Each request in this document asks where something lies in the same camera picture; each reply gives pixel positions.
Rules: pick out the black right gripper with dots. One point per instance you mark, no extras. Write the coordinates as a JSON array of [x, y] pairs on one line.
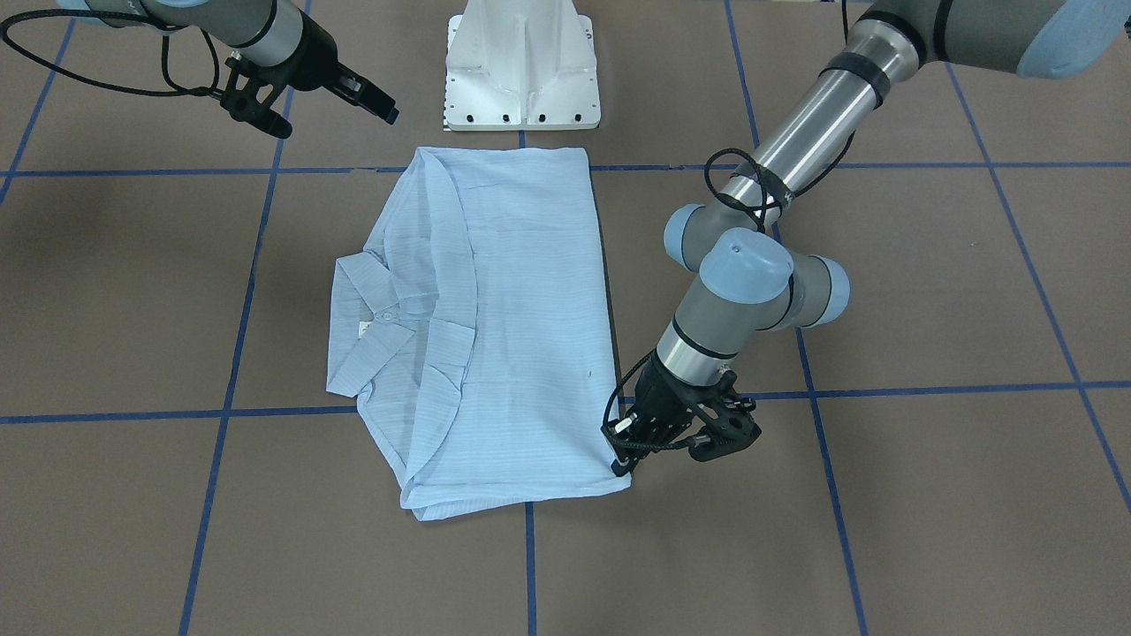
[[311, 62]]

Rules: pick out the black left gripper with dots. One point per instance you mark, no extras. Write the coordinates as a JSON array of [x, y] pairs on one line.
[[658, 389]]

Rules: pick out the light blue button shirt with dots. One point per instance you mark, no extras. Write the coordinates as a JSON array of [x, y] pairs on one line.
[[473, 332]]

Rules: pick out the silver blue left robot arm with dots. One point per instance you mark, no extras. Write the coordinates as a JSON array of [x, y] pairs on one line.
[[744, 280]]

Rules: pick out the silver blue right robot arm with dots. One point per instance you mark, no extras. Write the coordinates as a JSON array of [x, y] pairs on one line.
[[275, 44]]

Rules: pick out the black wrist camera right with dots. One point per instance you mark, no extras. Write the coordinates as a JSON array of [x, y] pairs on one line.
[[251, 90]]

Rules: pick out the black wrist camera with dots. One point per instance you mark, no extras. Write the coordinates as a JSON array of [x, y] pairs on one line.
[[251, 90], [727, 426]]

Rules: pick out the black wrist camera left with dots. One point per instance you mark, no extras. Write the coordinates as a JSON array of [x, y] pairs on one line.
[[727, 426]]

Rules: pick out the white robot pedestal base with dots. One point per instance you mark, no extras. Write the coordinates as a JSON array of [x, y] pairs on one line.
[[521, 66]]

